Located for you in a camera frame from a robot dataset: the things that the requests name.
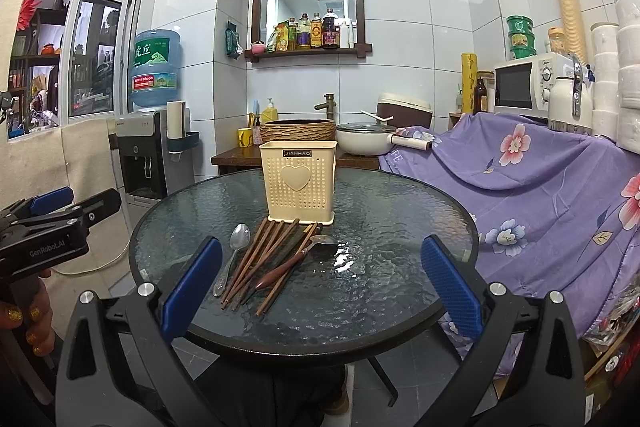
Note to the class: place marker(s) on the brass faucet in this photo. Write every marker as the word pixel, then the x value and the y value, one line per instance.
pixel 328 106

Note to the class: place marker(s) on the paper cup tube holder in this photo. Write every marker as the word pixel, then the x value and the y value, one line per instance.
pixel 179 137

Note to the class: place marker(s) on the dark glass bottle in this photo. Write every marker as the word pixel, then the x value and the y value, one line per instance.
pixel 480 104

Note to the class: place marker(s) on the silver metal spoon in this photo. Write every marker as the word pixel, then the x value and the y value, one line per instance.
pixel 239 239

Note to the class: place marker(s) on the yellow roll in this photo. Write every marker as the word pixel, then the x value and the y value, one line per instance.
pixel 469 77

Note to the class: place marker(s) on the brown white rice cooker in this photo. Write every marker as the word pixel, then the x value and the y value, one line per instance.
pixel 404 111

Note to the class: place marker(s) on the yellow soap bottle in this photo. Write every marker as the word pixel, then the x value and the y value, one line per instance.
pixel 270 113

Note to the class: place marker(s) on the white microwave oven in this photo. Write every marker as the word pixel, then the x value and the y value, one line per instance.
pixel 523 86

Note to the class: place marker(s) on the cream plastic utensil holder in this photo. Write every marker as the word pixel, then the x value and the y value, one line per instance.
pixel 299 180

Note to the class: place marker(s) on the white thermos kettle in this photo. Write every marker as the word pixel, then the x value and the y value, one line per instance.
pixel 570 104

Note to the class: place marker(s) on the woven basket sink basin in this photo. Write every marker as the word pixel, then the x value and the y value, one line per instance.
pixel 298 130

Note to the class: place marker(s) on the yellow mug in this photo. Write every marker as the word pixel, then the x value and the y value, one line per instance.
pixel 245 137

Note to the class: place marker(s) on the wooden counter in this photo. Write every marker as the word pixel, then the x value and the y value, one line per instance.
pixel 243 158

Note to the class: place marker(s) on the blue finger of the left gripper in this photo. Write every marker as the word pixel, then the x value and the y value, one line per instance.
pixel 49 202
pixel 99 207

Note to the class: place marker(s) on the water dispenser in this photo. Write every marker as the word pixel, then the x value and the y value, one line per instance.
pixel 150 171

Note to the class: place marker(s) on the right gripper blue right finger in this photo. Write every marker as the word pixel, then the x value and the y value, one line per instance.
pixel 458 285

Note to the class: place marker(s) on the window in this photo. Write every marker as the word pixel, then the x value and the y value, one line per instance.
pixel 69 62

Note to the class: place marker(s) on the beige curtain cloth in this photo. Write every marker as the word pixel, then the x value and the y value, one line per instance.
pixel 78 156

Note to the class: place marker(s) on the left hand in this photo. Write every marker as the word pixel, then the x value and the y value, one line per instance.
pixel 37 315

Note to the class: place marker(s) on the dark wooden-handled spoon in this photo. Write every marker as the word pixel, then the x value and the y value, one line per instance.
pixel 319 245

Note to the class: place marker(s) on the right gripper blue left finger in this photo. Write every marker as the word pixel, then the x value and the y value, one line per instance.
pixel 186 290

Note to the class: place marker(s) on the green containers stack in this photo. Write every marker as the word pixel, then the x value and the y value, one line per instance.
pixel 521 37

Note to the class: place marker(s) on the wooden wall shelf mirror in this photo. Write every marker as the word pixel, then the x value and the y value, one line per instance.
pixel 280 28

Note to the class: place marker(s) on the green packet on wall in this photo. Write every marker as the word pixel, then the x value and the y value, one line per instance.
pixel 232 41

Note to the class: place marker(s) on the white pan with lid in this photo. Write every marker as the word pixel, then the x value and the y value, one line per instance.
pixel 361 139

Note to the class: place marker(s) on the round glass table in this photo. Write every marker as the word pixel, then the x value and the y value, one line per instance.
pixel 370 297

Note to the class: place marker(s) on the purple floral cloth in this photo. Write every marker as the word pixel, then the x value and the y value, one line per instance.
pixel 554 211

